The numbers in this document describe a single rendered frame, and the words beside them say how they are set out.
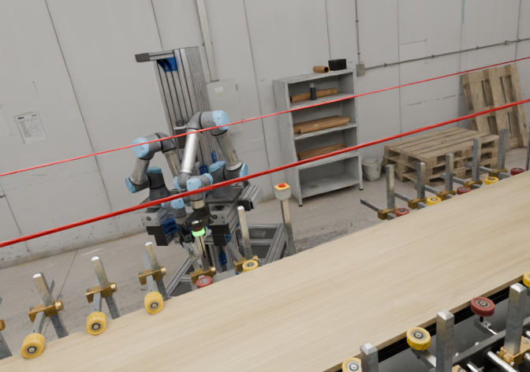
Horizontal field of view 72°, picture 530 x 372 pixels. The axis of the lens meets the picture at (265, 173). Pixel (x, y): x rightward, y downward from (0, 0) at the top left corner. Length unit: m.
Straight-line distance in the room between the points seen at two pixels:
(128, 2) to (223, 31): 1.02
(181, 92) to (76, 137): 2.16
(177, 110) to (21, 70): 2.28
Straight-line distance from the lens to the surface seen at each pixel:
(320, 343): 1.52
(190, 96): 2.57
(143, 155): 2.29
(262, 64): 4.55
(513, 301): 1.54
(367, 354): 1.14
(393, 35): 5.34
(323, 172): 5.07
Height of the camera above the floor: 1.98
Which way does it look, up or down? 20 degrees down
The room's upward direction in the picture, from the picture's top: 9 degrees counter-clockwise
